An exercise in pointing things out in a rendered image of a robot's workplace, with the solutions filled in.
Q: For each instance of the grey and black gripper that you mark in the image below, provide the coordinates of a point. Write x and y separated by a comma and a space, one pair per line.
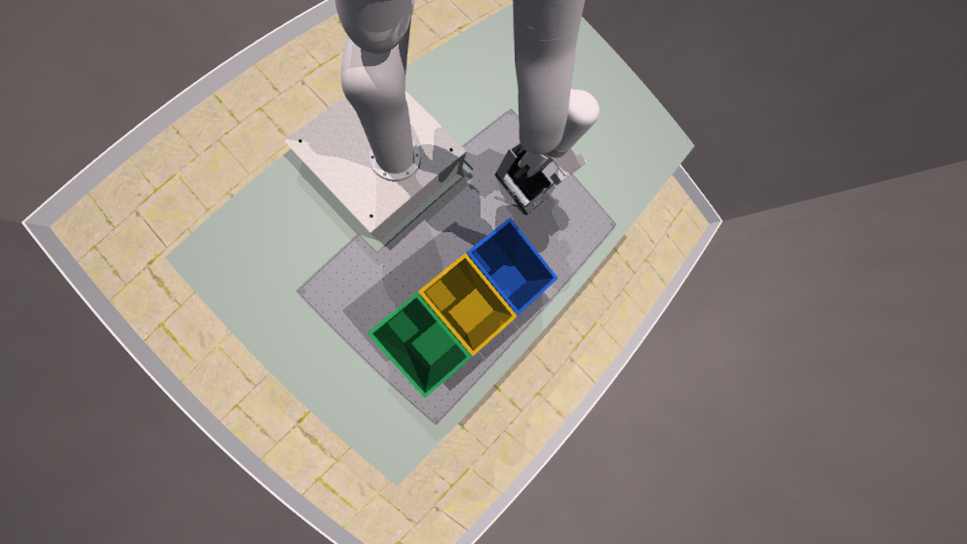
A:
530, 164

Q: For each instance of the blue open bin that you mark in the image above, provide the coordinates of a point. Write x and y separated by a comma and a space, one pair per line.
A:
512, 265

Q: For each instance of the yellow open-top bin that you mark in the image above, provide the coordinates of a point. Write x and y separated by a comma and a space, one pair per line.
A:
468, 303

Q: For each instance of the black well plate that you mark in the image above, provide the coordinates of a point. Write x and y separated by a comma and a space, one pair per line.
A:
533, 184

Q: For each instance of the green bin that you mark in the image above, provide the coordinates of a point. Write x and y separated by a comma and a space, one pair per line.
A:
424, 351

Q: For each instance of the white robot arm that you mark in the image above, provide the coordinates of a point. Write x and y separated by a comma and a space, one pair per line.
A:
545, 37

